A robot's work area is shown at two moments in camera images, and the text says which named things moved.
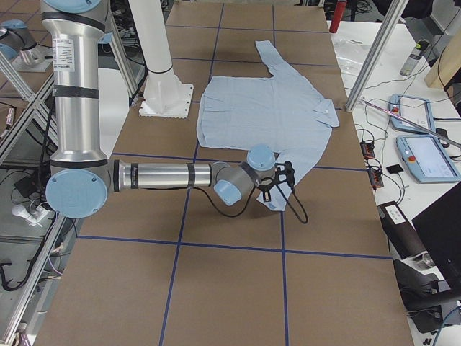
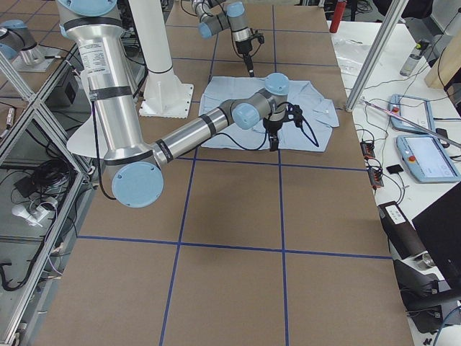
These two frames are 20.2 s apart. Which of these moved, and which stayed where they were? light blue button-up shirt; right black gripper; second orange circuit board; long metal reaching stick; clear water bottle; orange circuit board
Moved: right black gripper; light blue button-up shirt
Stayed: clear water bottle; second orange circuit board; orange circuit board; long metal reaching stick
